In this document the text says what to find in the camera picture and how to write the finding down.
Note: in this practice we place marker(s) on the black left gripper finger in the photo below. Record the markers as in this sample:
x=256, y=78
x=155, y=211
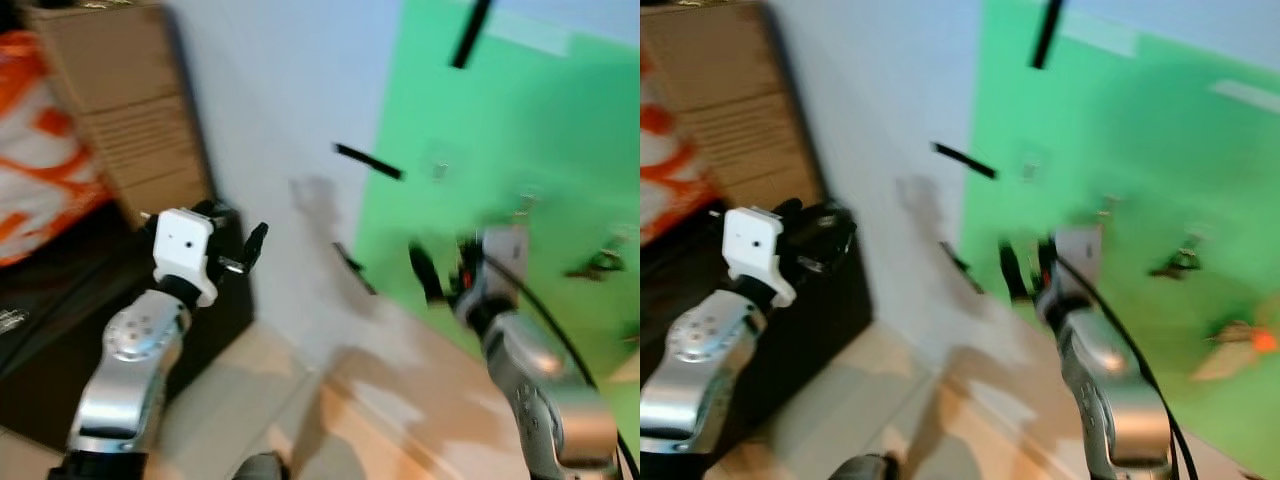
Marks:
x=800, y=205
x=256, y=246
x=848, y=236
x=214, y=206

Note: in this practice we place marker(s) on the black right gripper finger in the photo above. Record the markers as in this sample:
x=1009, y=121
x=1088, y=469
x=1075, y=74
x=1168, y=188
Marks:
x=1013, y=272
x=425, y=272

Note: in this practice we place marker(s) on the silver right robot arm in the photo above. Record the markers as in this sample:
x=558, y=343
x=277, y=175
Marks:
x=545, y=390
x=1115, y=390

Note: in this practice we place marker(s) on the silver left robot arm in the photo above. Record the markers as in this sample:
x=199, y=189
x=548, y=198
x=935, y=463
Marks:
x=700, y=380
x=130, y=370

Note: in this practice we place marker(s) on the black cabinet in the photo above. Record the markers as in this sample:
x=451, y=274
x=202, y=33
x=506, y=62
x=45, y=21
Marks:
x=50, y=370
x=810, y=340

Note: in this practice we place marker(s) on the black tape strip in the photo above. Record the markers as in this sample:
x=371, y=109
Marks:
x=1047, y=32
x=368, y=161
x=470, y=32
x=964, y=160

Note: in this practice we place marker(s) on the brown cardboard box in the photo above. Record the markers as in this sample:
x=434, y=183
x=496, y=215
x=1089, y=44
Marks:
x=730, y=90
x=130, y=100

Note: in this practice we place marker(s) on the orange and white bag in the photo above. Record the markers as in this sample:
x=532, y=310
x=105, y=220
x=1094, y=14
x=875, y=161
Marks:
x=665, y=165
x=40, y=170

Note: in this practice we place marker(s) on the tan and orange object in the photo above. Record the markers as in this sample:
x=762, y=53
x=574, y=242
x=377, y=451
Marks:
x=1240, y=348

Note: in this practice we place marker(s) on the grey robot leg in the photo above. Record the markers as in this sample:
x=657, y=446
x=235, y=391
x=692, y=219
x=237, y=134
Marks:
x=866, y=467
x=262, y=467

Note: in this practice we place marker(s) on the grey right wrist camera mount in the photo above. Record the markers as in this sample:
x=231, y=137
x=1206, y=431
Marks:
x=1078, y=262
x=503, y=262

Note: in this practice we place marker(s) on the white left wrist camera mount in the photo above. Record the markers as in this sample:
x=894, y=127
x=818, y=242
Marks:
x=755, y=248
x=185, y=245

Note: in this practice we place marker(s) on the small clear wall hook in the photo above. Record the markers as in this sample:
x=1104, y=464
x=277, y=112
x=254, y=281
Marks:
x=527, y=203
x=440, y=171
x=1029, y=171
x=1107, y=208

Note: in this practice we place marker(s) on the green wall sheet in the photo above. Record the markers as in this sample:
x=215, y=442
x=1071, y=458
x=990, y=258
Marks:
x=1150, y=150
x=530, y=120

